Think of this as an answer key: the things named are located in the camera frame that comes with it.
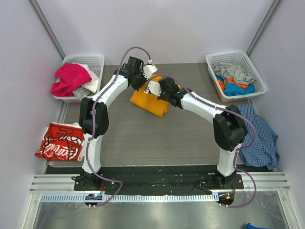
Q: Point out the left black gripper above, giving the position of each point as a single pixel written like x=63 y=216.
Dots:
x=138 y=81

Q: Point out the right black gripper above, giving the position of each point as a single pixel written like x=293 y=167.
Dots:
x=163 y=94

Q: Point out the orange yellow t shirt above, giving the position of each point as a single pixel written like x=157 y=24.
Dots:
x=157 y=105

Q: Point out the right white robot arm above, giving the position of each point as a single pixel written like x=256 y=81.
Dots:
x=229 y=128

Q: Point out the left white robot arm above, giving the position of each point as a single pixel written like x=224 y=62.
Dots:
x=94 y=120

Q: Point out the left white plastic basket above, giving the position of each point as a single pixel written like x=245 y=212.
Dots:
x=95 y=63

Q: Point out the white plastic basket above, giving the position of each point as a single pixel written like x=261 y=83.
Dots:
x=95 y=63
x=235 y=57

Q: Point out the white grey garment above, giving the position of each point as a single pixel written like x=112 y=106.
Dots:
x=87 y=88

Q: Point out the blue t shirt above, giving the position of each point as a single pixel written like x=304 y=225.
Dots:
x=231 y=88

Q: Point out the pink t shirt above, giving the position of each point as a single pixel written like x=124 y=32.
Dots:
x=71 y=76

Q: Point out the right white plastic basket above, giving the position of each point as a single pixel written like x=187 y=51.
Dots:
x=235 y=57

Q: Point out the grey t shirt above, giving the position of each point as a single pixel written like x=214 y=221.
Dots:
x=237 y=72

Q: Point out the red white printed t shirt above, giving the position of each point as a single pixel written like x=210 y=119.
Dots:
x=62 y=142

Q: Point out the blue checkered shirt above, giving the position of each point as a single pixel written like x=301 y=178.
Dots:
x=264 y=152

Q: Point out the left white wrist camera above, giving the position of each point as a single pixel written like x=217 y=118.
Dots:
x=149 y=69

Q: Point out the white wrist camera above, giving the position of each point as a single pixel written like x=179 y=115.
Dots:
x=149 y=69
x=153 y=87

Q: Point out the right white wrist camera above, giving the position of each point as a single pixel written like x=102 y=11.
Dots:
x=153 y=87

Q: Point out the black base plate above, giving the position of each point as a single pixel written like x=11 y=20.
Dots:
x=198 y=176

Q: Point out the white slotted cable duct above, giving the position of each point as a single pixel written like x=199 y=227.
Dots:
x=96 y=197

